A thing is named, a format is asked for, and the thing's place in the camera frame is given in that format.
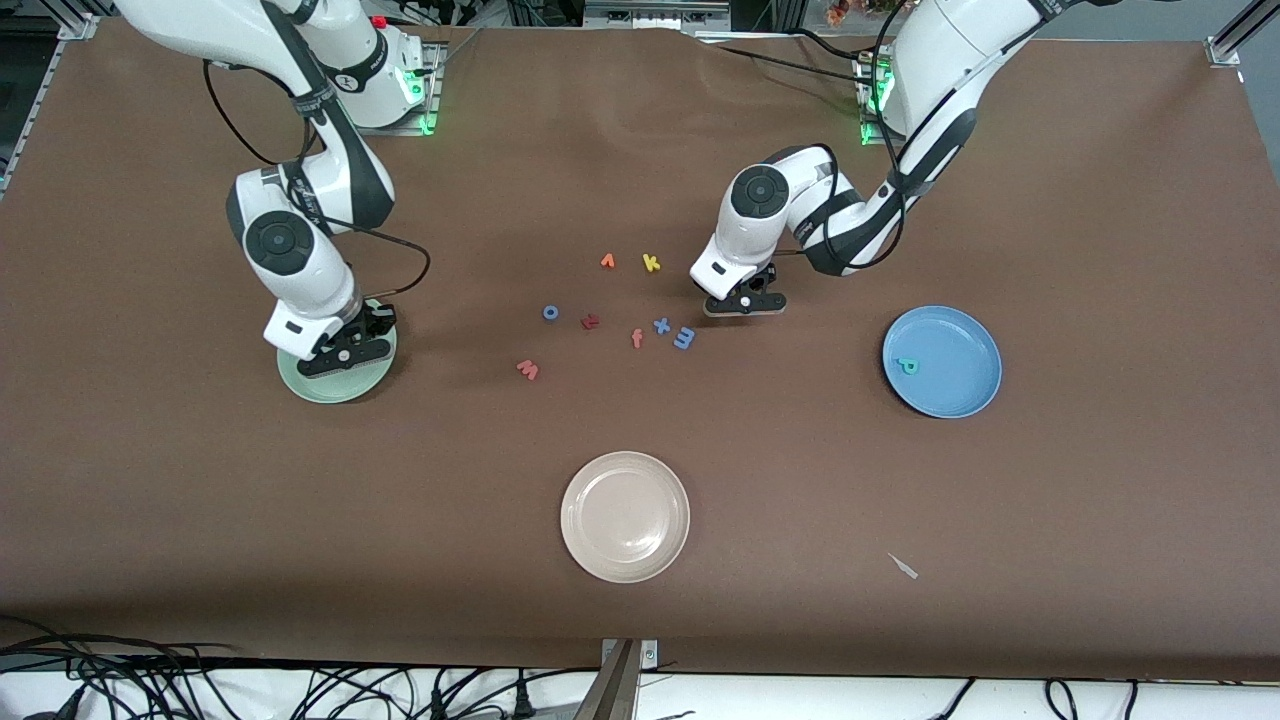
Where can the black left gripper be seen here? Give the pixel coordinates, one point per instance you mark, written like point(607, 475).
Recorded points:
point(767, 273)

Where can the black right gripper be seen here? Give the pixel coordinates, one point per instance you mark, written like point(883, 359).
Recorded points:
point(378, 321)

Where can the blue foam letter m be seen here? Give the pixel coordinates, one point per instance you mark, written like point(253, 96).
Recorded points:
point(684, 339)

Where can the teal foam letter p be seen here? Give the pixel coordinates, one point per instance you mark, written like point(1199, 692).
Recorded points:
point(901, 362)

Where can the pink foam letter w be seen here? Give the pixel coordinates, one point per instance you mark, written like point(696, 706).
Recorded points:
point(528, 371)

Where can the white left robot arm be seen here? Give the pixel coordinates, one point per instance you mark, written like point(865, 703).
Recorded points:
point(760, 192)

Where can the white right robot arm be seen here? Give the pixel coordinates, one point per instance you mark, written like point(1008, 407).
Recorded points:
point(290, 245)

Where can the green plate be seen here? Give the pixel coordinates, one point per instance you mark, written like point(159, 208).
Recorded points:
point(330, 390)

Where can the brown paper table cover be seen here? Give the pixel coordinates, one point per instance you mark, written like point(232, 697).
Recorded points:
point(800, 480)

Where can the blue plate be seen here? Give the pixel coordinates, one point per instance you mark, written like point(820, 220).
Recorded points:
point(950, 385)

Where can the beige plate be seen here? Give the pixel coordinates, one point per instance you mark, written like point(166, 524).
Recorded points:
point(625, 517)

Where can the grey tape scrap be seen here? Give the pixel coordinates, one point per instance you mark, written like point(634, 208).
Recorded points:
point(903, 567)

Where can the orange object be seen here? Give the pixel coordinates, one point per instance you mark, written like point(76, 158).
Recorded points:
point(837, 12)

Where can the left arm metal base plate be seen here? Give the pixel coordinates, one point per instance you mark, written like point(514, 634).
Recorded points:
point(863, 143)

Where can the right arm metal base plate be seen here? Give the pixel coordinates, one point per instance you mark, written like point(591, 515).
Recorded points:
point(430, 120)

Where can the grey metal rail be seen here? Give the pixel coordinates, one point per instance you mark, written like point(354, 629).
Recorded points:
point(650, 15)

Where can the aluminium frame profile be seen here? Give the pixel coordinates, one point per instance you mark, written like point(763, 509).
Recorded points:
point(1225, 48)
point(45, 100)

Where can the metal bracket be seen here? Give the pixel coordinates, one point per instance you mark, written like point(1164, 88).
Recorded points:
point(620, 690)

